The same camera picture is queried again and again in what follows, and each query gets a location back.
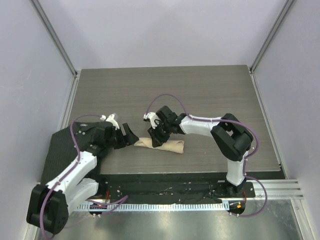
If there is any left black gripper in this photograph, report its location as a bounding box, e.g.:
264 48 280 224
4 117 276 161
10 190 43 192
105 123 138 150

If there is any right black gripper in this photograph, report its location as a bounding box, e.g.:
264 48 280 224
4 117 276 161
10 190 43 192
148 122 172 149

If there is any beige cloth napkin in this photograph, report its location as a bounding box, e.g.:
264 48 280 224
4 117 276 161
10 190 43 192
134 137 185 154

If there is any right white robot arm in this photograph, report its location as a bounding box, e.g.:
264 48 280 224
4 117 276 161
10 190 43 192
143 105 254 198

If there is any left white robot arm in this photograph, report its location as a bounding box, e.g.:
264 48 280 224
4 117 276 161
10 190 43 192
26 121 139 235

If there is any dark striped button shirt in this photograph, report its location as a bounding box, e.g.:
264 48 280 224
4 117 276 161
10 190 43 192
40 121 112 185

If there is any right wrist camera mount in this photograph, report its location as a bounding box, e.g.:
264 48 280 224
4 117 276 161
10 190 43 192
143 112 161 129

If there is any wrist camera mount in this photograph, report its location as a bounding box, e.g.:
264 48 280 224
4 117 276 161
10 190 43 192
100 113 120 130
143 112 161 129

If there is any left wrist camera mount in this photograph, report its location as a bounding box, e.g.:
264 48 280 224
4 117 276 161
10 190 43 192
100 113 120 130

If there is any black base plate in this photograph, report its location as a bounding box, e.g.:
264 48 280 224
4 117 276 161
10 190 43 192
95 172 256 205

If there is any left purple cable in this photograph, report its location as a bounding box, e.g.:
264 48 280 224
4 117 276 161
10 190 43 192
39 113 129 238

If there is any purple cable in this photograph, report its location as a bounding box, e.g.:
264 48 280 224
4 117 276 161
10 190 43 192
146 93 269 218
39 113 129 238

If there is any white slotted cable duct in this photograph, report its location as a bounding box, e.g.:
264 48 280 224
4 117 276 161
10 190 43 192
74 201 230 212

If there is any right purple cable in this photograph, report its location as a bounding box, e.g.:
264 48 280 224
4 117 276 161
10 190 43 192
146 93 269 218

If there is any aluminium front rail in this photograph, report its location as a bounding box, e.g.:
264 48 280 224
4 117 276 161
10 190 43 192
249 178 305 201

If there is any left aluminium frame post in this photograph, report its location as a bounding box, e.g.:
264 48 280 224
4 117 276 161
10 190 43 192
29 0 78 77

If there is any aluminium frame post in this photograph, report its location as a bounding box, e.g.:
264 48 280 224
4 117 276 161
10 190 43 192
249 0 296 74
29 0 78 77

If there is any right aluminium frame post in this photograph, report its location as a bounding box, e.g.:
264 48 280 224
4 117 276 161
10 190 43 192
249 0 296 74

